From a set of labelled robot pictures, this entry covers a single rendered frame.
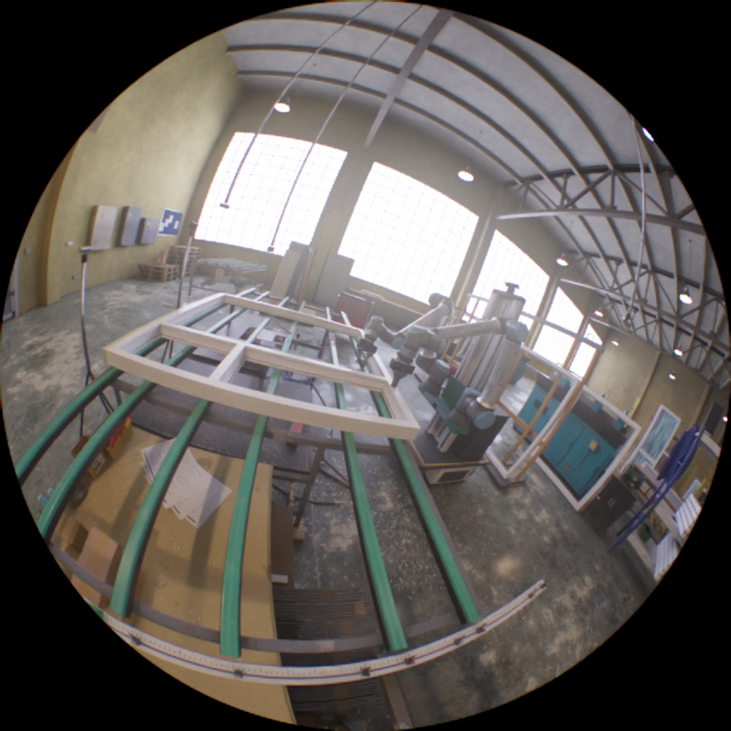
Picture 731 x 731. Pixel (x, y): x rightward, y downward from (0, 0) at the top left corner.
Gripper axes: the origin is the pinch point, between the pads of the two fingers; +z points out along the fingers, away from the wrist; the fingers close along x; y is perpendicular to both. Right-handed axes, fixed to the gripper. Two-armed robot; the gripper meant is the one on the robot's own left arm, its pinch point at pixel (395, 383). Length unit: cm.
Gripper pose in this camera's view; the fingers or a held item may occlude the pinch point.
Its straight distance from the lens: 128.3
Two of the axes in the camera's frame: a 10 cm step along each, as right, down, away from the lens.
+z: -3.3, 8.8, 3.5
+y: 1.8, 4.2, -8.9
